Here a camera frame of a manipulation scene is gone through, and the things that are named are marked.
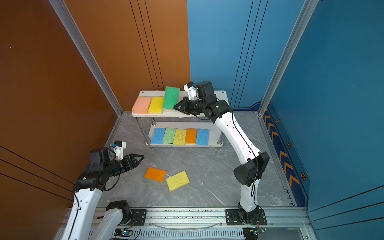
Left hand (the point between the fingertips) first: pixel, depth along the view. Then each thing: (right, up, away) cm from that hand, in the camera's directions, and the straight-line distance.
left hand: (140, 157), depth 74 cm
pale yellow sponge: (+17, -16, +11) cm, 26 cm away
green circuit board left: (-7, -35, -4) cm, 36 cm away
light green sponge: (+10, +9, +22) cm, 26 cm away
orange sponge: (+4, -13, +12) cm, 18 cm away
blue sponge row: (+32, +8, +23) cm, 40 cm away
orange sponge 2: (+24, +9, +22) cm, 34 cm away
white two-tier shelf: (+4, +16, +33) cm, 37 cm away
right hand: (+17, +24, -4) cm, 30 cm away
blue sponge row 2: (+3, +9, +23) cm, 25 cm away
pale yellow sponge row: (+17, +8, +22) cm, 29 cm away
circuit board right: (+54, -35, -5) cm, 65 cm away
